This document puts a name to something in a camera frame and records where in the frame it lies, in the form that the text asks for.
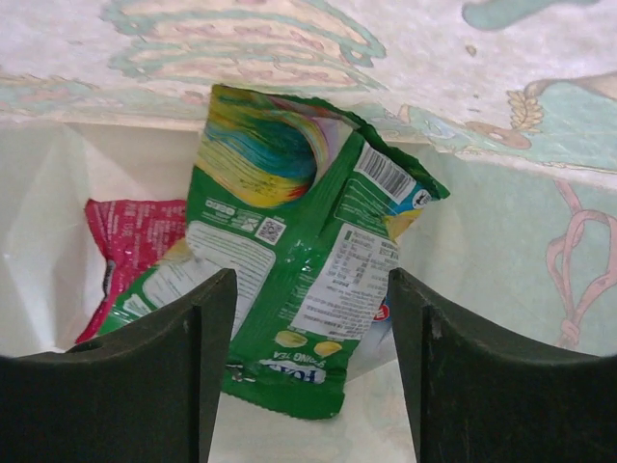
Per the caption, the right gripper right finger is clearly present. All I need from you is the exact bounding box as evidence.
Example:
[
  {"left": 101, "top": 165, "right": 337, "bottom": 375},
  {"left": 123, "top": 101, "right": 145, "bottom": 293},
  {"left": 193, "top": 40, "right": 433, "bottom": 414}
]
[{"left": 388, "top": 269, "right": 616, "bottom": 463}]

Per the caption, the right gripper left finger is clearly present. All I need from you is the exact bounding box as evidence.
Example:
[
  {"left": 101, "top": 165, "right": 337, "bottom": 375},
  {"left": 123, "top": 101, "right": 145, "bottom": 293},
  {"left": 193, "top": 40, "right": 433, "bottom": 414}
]
[{"left": 1, "top": 269, "right": 237, "bottom": 462}]

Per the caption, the green spring tea candy bag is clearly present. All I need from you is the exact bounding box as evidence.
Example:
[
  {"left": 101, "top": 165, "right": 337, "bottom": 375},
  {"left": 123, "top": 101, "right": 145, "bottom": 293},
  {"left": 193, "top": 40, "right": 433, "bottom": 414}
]
[{"left": 101, "top": 85, "right": 448, "bottom": 420}]

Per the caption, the green floral paper bag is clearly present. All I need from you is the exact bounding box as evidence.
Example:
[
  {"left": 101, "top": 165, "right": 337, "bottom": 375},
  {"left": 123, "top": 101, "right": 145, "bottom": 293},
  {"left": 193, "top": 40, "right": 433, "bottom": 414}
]
[{"left": 0, "top": 0, "right": 617, "bottom": 463}]

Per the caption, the pink red candy bag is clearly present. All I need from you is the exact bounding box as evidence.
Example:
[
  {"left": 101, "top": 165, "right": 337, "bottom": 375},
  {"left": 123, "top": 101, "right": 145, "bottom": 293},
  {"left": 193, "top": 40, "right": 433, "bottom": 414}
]
[{"left": 76, "top": 200, "right": 186, "bottom": 343}]

